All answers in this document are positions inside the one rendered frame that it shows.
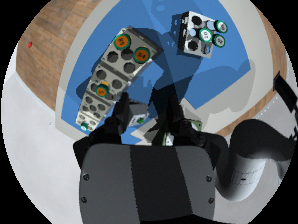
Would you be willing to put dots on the green-capped tube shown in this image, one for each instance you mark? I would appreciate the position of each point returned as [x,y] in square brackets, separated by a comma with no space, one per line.
[218,26]

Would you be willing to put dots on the blue flat mat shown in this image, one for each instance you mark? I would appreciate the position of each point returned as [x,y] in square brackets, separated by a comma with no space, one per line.
[198,79]

